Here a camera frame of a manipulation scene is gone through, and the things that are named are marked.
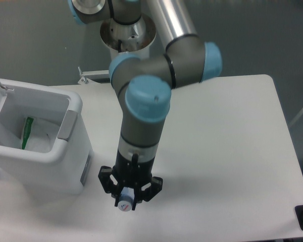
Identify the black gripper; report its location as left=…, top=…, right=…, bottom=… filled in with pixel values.
left=98, top=151, right=163, bottom=211

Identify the crushed clear plastic bottle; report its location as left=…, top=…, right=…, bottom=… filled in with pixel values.
left=117, top=187, right=134, bottom=212

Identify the white plastic packaging bag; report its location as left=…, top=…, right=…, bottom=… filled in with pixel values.
left=20, top=116, right=60, bottom=153

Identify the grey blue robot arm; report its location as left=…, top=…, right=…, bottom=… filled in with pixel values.
left=69, top=1, right=223, bottom=212

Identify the white trash can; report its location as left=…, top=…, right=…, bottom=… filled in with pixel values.
left=0, top=79, right=93, bottom=194

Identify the white pedestal base frame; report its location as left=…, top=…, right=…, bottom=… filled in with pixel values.
left=78, top=66, right=110, bottom=85

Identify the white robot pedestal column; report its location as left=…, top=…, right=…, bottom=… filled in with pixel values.
left=109, top=47, right=150, bottom=60

